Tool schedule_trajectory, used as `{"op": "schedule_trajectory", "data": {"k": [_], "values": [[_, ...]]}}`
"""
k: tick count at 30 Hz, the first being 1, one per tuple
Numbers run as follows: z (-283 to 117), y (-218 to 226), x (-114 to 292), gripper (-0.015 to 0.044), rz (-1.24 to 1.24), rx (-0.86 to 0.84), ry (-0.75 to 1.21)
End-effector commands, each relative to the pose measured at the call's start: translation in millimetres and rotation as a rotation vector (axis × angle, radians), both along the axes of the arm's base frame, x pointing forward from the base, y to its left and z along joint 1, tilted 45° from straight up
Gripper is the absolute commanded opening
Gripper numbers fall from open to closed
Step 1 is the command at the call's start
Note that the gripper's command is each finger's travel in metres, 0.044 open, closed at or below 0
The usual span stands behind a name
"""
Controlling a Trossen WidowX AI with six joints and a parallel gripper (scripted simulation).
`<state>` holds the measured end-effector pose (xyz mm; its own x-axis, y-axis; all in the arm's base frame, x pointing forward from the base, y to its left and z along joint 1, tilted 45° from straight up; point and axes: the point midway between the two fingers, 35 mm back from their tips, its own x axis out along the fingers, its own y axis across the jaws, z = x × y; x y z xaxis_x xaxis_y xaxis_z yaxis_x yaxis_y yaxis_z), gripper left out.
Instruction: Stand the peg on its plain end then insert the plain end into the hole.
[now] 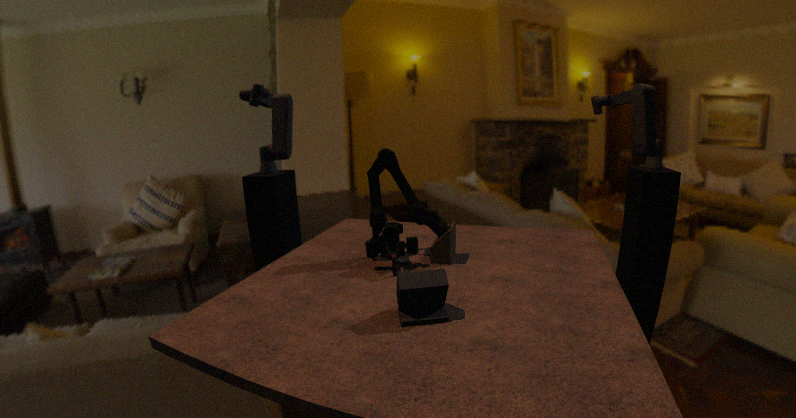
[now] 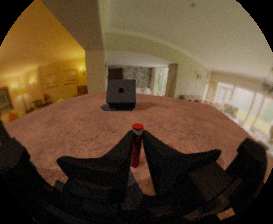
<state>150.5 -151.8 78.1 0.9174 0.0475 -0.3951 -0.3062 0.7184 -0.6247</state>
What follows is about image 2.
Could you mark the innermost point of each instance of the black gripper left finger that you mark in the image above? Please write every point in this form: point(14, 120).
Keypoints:
point(111, 169)

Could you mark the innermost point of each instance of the red peg with white band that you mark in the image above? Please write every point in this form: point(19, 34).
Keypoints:
point(137, 137)

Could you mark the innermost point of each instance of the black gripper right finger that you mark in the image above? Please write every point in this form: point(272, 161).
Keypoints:
point(168, 167)

